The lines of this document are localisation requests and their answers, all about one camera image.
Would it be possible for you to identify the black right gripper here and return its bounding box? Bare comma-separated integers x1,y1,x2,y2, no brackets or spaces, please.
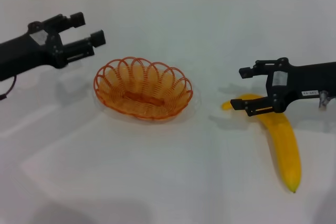
230,57,336,117

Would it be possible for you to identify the yellow banana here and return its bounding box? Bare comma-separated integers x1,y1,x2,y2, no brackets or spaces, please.
222,93,302,194

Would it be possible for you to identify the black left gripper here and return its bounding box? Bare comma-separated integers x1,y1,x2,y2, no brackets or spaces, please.
0,12,107,82

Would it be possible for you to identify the right gripper cable connector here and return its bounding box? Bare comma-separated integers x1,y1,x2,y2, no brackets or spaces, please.
318,90,331,111

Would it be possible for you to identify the orange wire basket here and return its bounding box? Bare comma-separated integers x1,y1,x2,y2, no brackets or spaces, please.
93,56,194,121

